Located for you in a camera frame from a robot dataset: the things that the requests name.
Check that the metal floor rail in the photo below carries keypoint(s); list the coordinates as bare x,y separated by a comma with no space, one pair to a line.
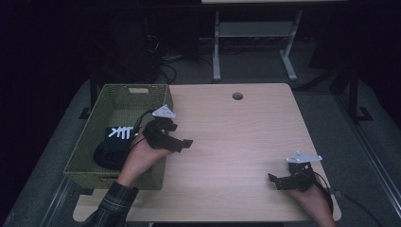
56,201
369,151

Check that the grey tape strip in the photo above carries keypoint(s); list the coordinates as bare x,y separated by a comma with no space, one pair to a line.
331,191

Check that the green woven basket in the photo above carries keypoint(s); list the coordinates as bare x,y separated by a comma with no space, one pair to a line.
91,148

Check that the person's right hand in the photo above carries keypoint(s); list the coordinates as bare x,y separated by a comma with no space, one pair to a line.
315,201

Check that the dark blue knit garment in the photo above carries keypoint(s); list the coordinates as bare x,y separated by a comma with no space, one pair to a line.
110,151

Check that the black metal stand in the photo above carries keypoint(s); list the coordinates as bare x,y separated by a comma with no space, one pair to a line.
353,94
93,94

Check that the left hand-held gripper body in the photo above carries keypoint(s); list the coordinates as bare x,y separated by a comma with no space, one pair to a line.
157,134

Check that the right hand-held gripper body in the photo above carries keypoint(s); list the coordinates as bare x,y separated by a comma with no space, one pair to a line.
302,178

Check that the person's left hand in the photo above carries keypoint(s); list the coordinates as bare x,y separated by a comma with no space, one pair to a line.
138,162

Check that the white metal stand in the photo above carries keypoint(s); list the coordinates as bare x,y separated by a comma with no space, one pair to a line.
252,29

